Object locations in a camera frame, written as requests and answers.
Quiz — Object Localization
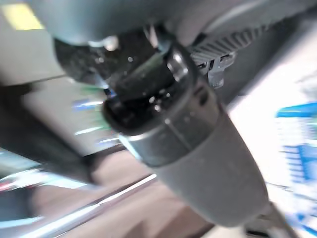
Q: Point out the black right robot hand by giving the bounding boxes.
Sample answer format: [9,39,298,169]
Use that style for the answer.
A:
[24,0,317,227]

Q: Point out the blue plastic shopping basket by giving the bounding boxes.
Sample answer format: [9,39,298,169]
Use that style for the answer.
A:
[274,103,317,238]

